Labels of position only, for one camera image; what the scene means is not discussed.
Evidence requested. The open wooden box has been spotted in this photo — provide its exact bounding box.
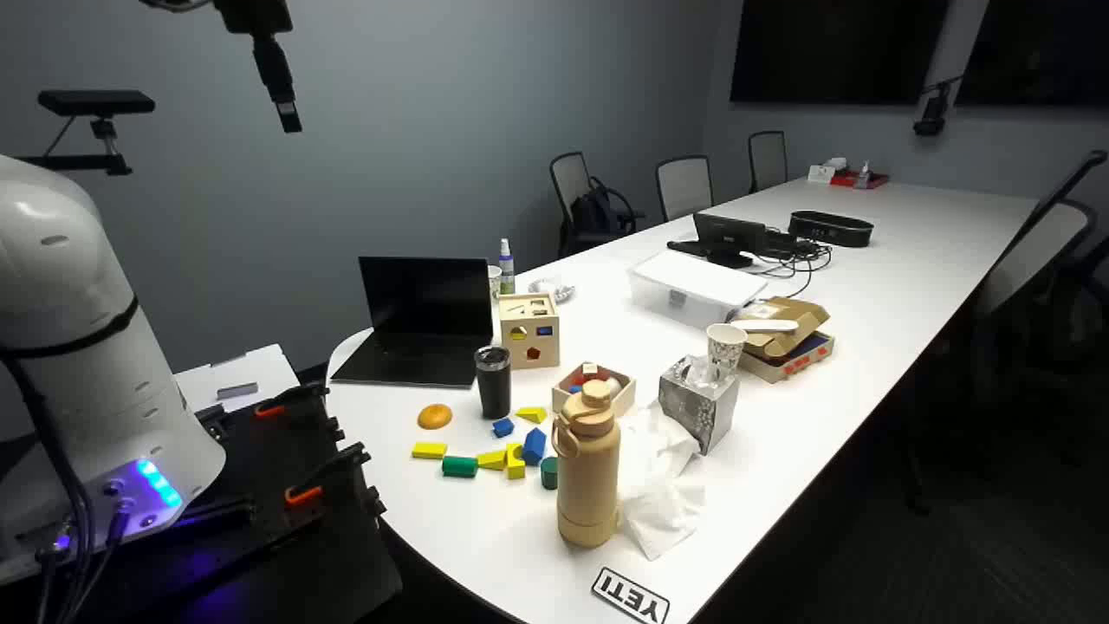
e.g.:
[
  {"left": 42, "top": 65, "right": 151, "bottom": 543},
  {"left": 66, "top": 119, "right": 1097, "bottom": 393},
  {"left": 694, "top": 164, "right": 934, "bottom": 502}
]
[{"left": 552, "top": 361, "right": 636, "bottom": 416}]

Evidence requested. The black backpack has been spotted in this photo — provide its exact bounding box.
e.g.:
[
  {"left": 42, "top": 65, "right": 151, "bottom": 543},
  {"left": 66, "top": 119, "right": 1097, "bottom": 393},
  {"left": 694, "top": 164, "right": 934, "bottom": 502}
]
[{"left": 562, "top": 182, "right": 639, "bottom": 254}]

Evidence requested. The tan water bottle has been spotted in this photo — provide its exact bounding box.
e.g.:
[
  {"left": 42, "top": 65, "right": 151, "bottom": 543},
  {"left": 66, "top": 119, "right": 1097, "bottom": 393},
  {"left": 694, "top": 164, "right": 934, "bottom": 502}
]
[{"left": 554, "top": 398, "right": 620, "bottom": 547}]

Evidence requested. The yellow rectangular block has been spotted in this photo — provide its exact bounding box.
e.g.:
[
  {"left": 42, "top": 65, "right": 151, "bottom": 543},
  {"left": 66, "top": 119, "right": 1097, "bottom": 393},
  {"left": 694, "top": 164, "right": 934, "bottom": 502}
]
[{"left": 518, "top": 407, "right": 548, "bottom": 422}]

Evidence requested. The grey tissue box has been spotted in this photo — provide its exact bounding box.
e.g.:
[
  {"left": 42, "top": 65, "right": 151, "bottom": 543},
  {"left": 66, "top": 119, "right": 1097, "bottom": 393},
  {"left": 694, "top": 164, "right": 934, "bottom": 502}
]
[{"left": 659, "top": 356, "right": 739, "bottom": 453}]

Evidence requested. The wall television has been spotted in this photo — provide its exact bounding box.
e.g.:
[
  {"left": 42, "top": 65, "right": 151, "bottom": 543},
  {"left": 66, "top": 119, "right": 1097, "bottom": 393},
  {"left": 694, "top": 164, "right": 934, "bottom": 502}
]
[{"left": 732, "top": 0, "right": 1109, "bottom": 109}]

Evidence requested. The right side office chair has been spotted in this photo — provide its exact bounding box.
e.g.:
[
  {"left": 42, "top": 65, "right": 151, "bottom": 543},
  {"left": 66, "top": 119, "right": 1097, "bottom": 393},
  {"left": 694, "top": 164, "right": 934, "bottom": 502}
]
[{"left": 899, "top": 150, "right": 1105, "bottom": 517}]

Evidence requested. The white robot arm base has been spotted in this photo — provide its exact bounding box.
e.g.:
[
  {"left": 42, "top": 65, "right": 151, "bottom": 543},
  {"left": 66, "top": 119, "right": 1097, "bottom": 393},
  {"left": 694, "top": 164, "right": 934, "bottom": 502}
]
[{"left": 0, "top": 155, "right": 225, "bottom": 543}]

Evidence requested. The small blue block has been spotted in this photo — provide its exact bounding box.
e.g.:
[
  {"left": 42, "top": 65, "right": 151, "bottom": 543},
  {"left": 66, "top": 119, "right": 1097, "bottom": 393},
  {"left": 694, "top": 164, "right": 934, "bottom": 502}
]
[{"left": 489, "top": 416, "right": 515, "bottom": 438}]

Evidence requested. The white flat box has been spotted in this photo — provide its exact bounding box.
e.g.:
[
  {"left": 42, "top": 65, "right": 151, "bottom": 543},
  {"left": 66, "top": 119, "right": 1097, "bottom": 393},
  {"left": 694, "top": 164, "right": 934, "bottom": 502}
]
[{"left": 629, "top": 250, "right": 768, "bottom": 321}]

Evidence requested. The green cylinder block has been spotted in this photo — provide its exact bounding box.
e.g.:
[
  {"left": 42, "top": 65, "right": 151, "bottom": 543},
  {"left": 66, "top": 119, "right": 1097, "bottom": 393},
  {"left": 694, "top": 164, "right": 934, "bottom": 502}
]
[{"left": 442, "top": 453, "right": 478, "bottom": 477}]

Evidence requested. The wooden shape sorter box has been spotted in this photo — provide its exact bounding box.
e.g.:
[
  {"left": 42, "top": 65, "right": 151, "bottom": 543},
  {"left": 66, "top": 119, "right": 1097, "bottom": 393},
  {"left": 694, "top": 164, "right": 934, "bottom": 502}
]
[{"left": 495, "top": 295, "right": 562, "bottom": 367}]

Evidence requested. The blue rectangular block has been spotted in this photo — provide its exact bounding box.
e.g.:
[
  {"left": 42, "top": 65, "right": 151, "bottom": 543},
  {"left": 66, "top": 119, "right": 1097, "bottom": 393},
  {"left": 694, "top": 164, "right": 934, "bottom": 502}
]
[{"left": 524, "top": 425, "right": 548, "bottom": 466}]

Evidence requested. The green hexagon block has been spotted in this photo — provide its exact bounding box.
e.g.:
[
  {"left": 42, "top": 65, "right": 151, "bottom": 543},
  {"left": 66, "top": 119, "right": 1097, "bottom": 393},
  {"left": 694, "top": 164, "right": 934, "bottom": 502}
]
[{"left": 540, "top": 457, "right": 560, "bottom": 489}]

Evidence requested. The black monitor device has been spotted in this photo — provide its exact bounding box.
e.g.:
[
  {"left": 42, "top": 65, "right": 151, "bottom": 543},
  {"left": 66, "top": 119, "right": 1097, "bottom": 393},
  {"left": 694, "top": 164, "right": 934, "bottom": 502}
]
[{"left": 681, "top": 216, "right": 821, "bottom": 266}]

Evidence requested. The yellow flat block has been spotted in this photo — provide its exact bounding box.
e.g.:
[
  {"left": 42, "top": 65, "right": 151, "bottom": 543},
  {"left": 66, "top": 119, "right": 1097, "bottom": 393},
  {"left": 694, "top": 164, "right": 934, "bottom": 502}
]
[{"left": 414, "top": 440, "right": 449, "bottom": 461}]

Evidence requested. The orange dome block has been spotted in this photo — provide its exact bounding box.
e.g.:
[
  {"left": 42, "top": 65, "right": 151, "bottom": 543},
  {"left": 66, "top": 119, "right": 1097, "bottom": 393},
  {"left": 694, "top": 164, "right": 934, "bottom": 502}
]
[{"left": 416, "top": 403, "right": 455, "bottom": 430}]

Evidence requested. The spray bottle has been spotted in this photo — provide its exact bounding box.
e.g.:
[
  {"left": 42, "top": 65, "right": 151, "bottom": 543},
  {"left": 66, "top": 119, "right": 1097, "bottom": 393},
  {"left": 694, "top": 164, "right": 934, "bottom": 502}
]
[{"left": 495, "top": 236, "right": 518, "bottom": 295}]

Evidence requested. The black oval speaker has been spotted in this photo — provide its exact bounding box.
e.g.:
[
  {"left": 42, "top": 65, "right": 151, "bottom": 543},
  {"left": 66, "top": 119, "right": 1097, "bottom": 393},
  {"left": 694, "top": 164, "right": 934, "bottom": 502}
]
[{"left": 790, "top": 212, "right": 874, "bottom": 246}]

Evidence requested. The black laptop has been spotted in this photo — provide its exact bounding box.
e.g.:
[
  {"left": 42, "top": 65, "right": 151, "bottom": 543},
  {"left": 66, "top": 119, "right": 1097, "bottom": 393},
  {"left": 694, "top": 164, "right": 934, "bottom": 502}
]
[{"left": 337, "top": 257, "right": 492, "bottom": 388}]

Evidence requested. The YETI sticker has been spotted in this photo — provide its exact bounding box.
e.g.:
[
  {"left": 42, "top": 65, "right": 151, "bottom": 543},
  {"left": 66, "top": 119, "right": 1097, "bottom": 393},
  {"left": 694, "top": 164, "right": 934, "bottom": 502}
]
[{"left": 589, "top": 570, "right": 673, "bottom": 624}]

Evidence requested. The white paper cup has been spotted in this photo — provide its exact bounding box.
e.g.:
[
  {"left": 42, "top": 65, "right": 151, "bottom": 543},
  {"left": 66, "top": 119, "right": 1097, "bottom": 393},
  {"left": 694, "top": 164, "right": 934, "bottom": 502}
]
[{"left": 704, "top": 321, "right": 750, "bottom": 373}]

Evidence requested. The yellow arch block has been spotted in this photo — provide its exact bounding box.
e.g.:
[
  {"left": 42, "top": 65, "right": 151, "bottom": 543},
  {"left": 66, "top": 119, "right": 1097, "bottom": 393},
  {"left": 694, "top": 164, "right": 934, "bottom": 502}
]
[{"left": 478, "top": 444, "right": 528, "bottom": 477}]

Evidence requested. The white crumpled cloth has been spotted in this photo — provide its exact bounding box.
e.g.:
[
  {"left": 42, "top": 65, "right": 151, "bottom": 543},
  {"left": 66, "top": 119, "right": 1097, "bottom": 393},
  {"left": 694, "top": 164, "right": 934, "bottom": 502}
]
[{"left": 620, "top": 409, "right": 709, "bottom": 559}]

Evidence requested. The grey office chair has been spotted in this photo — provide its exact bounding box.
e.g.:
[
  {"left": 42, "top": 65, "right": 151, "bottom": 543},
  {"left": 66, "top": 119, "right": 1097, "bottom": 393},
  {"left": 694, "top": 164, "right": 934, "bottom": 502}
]
[
  {"left": 750, "top": 132, "right": 786, "bottom": 190},
  {"left": 657, "top": 155, "right": 714, "bottom": 220},
  {"left": 548, "top": 154, "right": 599, "bottom": 254}
]

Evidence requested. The open cardboard box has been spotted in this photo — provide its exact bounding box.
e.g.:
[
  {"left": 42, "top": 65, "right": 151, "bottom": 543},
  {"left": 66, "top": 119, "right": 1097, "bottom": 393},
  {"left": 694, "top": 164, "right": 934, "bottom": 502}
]
[{"left": 732, "top": 299, "right": 835, "bottom": 380}]

